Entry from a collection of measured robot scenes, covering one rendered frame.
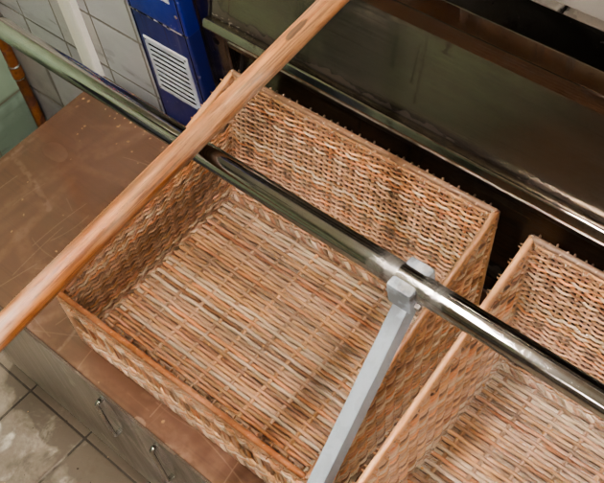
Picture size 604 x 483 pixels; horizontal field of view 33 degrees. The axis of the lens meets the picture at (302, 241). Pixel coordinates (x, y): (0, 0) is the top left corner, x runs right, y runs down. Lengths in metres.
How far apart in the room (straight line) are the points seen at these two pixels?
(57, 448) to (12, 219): 0.62
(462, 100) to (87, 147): 0.92
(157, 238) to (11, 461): 0.82
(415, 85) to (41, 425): 1.34
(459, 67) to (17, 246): 0.96
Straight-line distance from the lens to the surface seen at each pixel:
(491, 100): 1.44
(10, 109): 2.82
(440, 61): 1.47
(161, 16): 1.88
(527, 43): 1.31
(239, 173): 1.19
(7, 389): 2.56
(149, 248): 1.83
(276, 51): 1.28
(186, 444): 1.69
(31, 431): 2.48
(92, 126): 2.16
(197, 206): 1.88
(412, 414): 1.45
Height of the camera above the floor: 2.06
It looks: 53 degrees down
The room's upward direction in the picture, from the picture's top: 12 degrees counter-clockwise
